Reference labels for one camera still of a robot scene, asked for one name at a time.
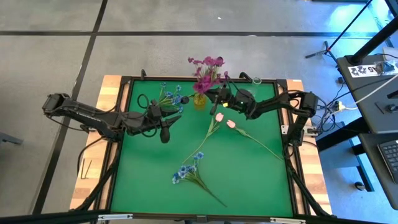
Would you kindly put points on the black keyboard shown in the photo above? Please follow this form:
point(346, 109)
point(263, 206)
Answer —
point(390, 158)

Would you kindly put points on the silver metal bracket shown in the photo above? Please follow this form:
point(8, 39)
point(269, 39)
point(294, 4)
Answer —
point(287, 220)
point(115, 216)

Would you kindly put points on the blue artificial flower bunch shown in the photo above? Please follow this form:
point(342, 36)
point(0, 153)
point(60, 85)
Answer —
point(171, 99)
point(189, 174)

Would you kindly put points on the clear glass vase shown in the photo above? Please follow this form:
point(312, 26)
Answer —
point(253, 87)

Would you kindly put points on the grey desk with keyboard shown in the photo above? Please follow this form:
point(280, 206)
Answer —
point(373, 161)

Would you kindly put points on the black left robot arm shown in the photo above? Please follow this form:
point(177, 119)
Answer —
point(87, 116)

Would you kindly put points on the black table frame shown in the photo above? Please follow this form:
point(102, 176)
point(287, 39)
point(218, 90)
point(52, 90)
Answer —
point(174, 78)

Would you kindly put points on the black tripod stand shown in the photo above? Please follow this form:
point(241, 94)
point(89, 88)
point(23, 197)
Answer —
point(325, 49)

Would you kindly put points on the pale pink artificial tulip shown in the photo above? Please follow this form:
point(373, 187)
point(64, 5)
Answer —
point(231, 124)
point(219, 117)

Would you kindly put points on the black slanted pole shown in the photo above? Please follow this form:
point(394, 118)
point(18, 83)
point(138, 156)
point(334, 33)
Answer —
point(373, 40)

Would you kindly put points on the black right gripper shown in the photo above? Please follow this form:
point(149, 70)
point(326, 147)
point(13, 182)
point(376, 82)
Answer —
point(226, 97)

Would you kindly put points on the green table mat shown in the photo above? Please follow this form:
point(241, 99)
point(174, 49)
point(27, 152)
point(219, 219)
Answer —
point(155, 186)

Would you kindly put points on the grey floor object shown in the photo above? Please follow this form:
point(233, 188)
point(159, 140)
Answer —
point(9, 139)

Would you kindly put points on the white power strip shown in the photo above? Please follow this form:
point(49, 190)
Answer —
point(337, 106)

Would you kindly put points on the black desk knob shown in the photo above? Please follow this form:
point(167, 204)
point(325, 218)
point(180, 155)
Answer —
point(390, 108)

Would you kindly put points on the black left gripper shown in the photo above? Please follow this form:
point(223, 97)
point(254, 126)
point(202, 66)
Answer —
point(155, 119)

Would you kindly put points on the black frame beam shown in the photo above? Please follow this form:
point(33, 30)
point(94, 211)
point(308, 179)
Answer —
point(46, 217)

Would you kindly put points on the yellow glass vase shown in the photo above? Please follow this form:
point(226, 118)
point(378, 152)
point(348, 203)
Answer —
point(199, 103)

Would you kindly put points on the black desk leg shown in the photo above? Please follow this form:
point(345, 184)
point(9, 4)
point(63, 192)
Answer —
point(342, 134)

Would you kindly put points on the thin bent metal key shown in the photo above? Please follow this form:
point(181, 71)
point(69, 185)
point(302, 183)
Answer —
point(82, 168)

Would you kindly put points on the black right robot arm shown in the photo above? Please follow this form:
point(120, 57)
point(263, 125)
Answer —
point(280, 104)

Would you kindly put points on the black clamp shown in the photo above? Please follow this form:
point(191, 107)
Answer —
point(245, 76)
point(143, 73)

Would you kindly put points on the white printed label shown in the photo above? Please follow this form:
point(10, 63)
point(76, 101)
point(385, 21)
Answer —
point(363, 70)

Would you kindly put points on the black caster wheel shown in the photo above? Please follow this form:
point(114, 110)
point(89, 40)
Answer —
point(359, 185)

